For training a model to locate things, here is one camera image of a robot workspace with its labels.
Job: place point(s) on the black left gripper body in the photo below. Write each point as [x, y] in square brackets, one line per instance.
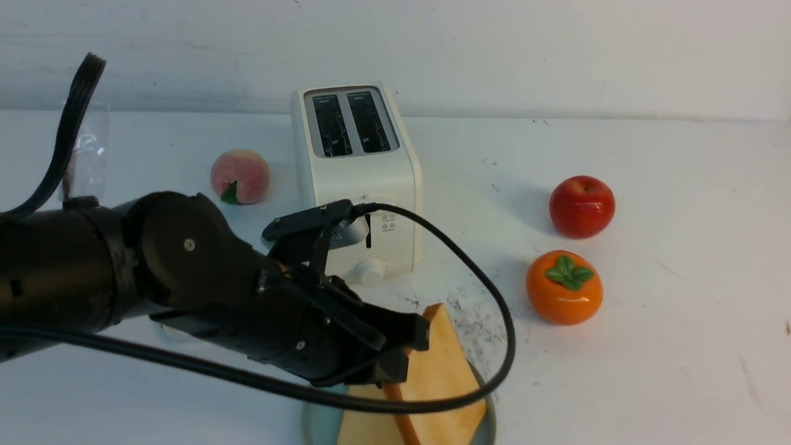
[319, 331]

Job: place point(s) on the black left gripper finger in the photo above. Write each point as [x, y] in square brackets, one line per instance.
[369, 369]
[396, 329]

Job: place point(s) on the toast slice slot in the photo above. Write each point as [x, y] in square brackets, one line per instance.
[368, 428]
[440, 372]

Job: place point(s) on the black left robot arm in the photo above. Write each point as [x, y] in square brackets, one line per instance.
[175, 259]

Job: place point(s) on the white toaster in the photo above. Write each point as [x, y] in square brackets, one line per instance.
[351, 143]

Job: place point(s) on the light green plate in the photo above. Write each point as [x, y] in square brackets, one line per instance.
[321, 425]

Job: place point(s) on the orange persimmon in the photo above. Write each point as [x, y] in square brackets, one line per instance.
[564, 288]

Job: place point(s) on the pink peach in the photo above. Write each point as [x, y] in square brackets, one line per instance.
[240, 177]

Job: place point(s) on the red apple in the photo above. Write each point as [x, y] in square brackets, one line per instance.
[581, 207]

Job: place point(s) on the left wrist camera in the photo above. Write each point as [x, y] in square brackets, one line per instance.
[307, 237]

